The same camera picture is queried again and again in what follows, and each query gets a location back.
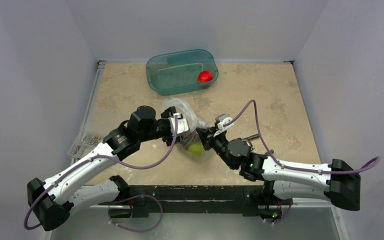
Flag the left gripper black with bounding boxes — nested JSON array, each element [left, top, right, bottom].
[[139, 108, 186, 145]]

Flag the clear plastic bag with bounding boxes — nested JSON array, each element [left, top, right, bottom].
[[161, 98, 212, 163]]

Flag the green fake pear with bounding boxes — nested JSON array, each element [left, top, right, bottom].
[[187, 142, 205, 158]]

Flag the dark red fake grapes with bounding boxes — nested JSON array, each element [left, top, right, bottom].
[[179, 131, 200, 148]]

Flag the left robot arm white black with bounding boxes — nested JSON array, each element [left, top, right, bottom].
[[23, 105, 190, 231]]

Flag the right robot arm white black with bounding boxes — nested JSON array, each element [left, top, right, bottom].
[[196, 127, 361, 211]]

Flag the red fake apple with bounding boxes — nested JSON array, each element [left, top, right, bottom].
[[197, 70, 213, 83]]

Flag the dark metal clamp tool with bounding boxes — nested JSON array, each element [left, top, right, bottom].
[[242, 133, 260, 146]]

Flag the teal plastic bin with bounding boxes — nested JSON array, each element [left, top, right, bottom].
[[145, 49, 219, 96]]

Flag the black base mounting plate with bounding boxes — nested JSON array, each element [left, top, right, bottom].
[[97, 184, 294, 219]]

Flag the clear plastic screw box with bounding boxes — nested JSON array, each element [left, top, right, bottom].
[[67, 114, 113, 160]]

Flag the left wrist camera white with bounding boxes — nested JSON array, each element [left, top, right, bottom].
[[168, 113, 190, 135]]

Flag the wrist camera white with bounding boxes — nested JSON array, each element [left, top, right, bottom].
[[213, 113, 234, 137], [168, 113, 190, 135]]

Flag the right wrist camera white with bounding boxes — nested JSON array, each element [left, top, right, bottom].
[[213, 113, 234, 137]]

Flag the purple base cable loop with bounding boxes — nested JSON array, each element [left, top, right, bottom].
[[107, 193, 164, 233]]

